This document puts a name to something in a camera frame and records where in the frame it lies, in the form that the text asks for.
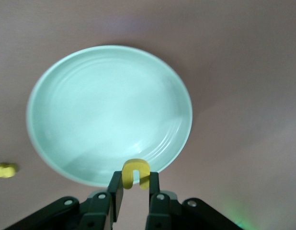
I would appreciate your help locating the yellow foam letter s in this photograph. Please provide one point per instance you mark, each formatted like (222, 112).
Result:
(5, 170)

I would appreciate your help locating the yellow foam letter u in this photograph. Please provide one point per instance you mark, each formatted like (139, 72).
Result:
(134, 165)

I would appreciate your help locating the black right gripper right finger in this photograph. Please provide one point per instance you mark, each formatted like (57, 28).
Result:
(155, 187)

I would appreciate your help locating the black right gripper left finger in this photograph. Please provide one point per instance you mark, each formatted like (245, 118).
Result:
(115, 191)

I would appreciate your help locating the pale green round plate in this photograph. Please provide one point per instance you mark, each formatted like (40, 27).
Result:
(102, 107)

